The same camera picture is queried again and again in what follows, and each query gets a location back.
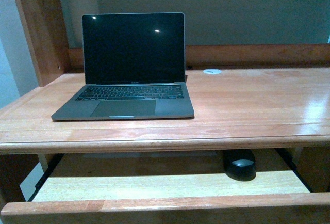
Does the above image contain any black computer mouse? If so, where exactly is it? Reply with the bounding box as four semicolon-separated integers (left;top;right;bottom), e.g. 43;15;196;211
223;149;256;181

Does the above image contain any grey open laptop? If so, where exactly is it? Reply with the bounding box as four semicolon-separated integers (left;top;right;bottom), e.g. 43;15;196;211
52;12;194;121

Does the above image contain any wooden desk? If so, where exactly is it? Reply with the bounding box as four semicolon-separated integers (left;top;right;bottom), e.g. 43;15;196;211
0;0;330;204

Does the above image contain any white cable grommet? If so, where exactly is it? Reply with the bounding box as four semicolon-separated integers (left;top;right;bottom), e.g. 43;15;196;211
203;69;222;75

